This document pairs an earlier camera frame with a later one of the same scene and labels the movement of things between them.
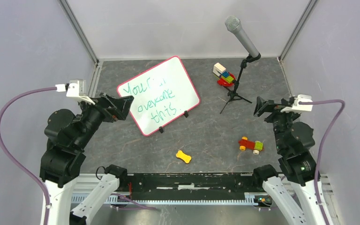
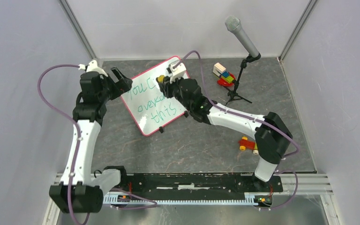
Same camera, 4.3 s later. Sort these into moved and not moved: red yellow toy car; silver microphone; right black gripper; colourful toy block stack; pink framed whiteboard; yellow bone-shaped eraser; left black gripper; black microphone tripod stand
Moved: right black gripper; left black gripper; yellow bone-shaped eraser
Not moved: black microphone tripod stand; red yellow toy car; silver microphone; colourful toy block stack; pink framed whiteboard
